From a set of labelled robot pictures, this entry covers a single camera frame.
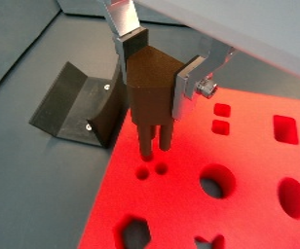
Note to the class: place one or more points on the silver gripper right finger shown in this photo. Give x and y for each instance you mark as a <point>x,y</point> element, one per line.
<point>194,78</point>

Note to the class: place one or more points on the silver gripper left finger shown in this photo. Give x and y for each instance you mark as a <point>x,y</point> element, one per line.
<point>130,35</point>

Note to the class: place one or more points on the brown three-prong peg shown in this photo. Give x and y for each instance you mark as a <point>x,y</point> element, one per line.
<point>150,84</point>

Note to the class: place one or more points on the black curved holder stand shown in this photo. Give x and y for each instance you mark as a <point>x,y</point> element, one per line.
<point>82,107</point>

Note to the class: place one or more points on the red shape-sorter block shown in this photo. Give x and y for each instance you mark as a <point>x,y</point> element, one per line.
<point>223,187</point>

